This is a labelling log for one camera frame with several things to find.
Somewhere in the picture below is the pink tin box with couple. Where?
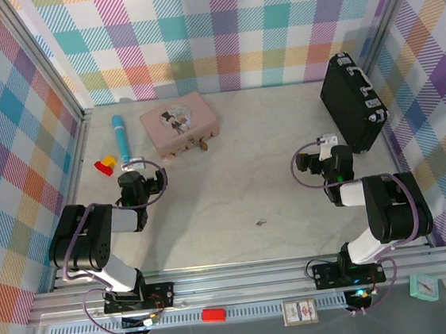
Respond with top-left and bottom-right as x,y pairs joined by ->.
136,88 -> 224,163

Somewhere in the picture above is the red toy block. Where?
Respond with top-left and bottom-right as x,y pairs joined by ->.
93,158 -> 116,177

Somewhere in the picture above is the light blue pen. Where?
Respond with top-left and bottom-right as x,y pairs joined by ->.
110,113 -> 132,164

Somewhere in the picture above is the black hard case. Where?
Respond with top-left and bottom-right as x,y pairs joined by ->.
315,48 -> 393,159

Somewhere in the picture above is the small black control board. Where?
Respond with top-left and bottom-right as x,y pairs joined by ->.
344,287 -> 376,309
121,313 -> 163,332

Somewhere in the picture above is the mint green alarm clock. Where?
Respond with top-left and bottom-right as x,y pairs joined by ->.
408,271 -> 438,301

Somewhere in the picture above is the red rectangular brick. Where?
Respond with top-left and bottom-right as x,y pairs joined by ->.
201,305 -> 227,324

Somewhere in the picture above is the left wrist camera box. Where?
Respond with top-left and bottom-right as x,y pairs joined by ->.
120,156 -> 145,173

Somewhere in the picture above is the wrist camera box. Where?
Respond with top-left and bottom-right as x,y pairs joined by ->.
317,132 -> 341,160
120,156 -> 145,173

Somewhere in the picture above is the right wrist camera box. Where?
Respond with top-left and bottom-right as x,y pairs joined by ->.
317,132 -> 341,160

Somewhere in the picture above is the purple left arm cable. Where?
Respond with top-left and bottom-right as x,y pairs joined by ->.
49,156 -> 185,334

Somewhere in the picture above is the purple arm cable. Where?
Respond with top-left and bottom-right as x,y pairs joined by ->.
49,156 -> 185,334
287,130 -> 429,322

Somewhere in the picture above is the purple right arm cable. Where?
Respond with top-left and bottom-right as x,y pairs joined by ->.
287,130 -> 429,322

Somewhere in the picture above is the aluminium frame beam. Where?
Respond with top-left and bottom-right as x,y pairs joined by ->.
23,239 -> 446,328

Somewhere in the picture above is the aluminium frame post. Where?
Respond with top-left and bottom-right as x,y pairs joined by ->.
352,0 -> 437,82
0,0 -> 94,131

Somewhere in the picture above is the grey slotted cable duct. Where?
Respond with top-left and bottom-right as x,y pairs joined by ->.
48,295 -> 349,334

